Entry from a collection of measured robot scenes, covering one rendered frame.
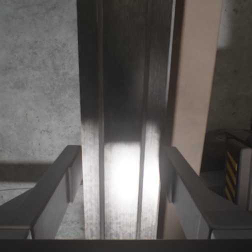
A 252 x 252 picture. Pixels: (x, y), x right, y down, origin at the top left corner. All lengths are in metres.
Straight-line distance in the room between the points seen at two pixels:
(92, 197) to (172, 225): 0.28
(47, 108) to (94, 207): 0.52
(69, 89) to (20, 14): 0.25
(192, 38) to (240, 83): 0.42
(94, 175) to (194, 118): 0.22
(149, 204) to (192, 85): 0.21
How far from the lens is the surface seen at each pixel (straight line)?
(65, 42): 0.64
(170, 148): 0.16
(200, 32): 0.34
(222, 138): 0.64
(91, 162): 0.16
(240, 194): 0.41
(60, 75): 0.64
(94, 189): 0.17
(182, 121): 0.33
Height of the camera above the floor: 0.61
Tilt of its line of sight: 75 degrees down
